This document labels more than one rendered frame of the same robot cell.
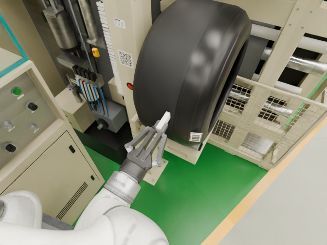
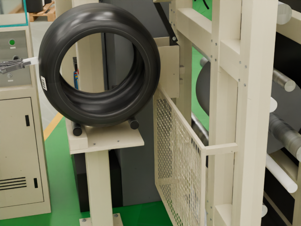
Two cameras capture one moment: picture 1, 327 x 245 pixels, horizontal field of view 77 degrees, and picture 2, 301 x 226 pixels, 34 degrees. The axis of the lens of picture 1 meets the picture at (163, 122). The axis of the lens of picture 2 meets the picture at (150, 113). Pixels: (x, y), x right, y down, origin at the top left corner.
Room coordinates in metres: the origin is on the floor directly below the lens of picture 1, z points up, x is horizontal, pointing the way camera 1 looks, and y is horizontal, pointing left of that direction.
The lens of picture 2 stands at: (-0.65, -2.03, 1.92)
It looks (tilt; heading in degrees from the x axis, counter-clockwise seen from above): 23 degrees down; 49
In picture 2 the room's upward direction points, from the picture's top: 1 degrees counter-clockwise
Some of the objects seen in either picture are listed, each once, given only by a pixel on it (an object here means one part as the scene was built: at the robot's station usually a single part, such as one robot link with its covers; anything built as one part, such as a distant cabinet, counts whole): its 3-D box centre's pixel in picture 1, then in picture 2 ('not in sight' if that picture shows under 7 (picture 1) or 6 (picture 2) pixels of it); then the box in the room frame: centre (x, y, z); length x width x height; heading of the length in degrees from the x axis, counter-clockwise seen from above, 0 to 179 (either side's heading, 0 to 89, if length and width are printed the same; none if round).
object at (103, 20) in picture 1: (116, 55); not in sight; (0.84, 0.22, 1.19); 0.05 x 0.04 x 0.48; 151
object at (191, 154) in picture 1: (169, 139); (75, 128); (0.59, -0.03, 0.83); 0.36 x 0.09 x 0.06; 61
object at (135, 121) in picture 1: (153, 102); not in sight; (0.80, 0.06, 0.90); 0.40 x 0.03 x 0.10; 151
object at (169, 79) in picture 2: not in sight; (162, 67); (1.16, -0.09, 1.05); 0.20 x 0.15 x 0.30; 61
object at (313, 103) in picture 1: (229, 117); (174, 170); (0.89, -0.46, 0.65); 0.90 x 0.02 x 0.70; 61
